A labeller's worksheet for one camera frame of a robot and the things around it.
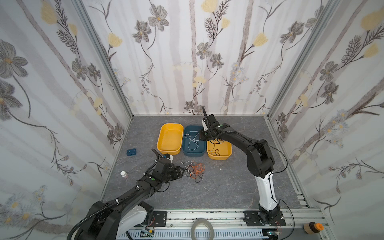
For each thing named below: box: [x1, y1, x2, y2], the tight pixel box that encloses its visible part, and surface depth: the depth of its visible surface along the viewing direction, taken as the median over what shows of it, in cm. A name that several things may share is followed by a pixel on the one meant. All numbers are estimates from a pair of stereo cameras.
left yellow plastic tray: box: [156, 123, 184, 155], surface depth 106 cm
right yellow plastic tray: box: [206, 138, 232, 161], surface depth 98 cm
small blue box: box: [126, 148, 137, 157], surface depth 100 cm
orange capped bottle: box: [303, 221, 324, 234], surface depth 67 cm
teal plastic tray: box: [182, 125, 207, 157], surface depth 103 cm
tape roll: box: [190, 218, 214, 240], surface depth 70 cm
